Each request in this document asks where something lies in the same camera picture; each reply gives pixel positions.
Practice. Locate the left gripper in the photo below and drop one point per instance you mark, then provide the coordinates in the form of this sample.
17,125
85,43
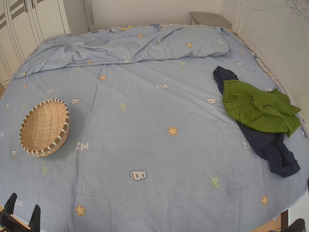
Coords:
9,224

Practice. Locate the green shorts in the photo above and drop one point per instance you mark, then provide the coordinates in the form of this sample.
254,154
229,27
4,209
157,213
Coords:
260,115

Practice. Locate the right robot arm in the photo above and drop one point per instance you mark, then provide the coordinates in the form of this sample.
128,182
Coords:
297,226

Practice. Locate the round woven basket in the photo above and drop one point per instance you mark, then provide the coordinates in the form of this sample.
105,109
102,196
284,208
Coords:
43,124

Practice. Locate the bed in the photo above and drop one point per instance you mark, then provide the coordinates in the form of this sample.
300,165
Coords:
154,129

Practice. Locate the dark blue garment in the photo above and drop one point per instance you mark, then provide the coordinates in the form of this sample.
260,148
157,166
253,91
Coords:
277,153

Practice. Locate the white wardrobe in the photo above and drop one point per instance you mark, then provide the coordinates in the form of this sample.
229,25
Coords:
24,20

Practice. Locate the pale blue quilt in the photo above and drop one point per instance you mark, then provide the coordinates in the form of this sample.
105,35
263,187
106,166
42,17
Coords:
120,47

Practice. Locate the grey bedside table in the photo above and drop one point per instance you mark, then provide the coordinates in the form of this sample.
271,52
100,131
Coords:
210,18

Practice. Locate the grey vertical wall duct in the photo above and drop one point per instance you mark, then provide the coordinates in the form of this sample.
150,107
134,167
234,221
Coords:
89,16

